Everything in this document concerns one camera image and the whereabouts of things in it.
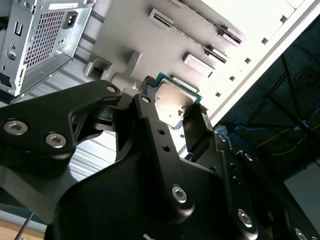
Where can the silver green CPU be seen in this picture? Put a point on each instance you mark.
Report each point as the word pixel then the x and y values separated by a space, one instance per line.
pixel 172 100

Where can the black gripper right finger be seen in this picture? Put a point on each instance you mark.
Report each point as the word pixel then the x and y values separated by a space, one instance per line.
pixel 237 195

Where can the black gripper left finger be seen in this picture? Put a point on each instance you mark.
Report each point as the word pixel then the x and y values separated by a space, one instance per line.
pixel 37 120

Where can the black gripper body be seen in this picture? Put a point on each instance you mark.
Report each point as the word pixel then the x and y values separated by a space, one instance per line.
pixel 112 205

